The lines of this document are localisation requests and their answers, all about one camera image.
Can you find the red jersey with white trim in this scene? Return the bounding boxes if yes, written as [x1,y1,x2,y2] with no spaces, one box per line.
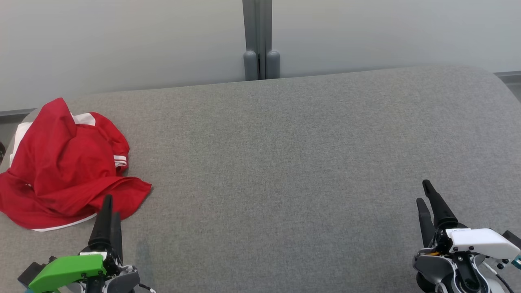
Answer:
[0,98,152,232]

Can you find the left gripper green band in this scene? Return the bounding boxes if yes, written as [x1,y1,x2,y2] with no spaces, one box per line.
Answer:
[28,194,124,293]

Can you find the grey fabric sofa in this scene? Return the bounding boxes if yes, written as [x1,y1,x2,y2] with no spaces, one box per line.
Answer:
[0,64,521,293]

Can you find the black cable with teal plug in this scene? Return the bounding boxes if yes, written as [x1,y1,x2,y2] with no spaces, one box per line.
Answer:
[480,255,521,293]

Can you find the grey cylindrical post foot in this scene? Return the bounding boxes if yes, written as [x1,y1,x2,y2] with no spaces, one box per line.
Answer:
[243,50,259,81]
[266,50,280,79]

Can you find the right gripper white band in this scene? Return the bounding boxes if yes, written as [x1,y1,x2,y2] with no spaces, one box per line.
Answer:
[416,179,521,270]

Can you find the grey partition post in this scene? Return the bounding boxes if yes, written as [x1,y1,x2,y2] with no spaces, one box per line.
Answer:
[242,0,272,81]

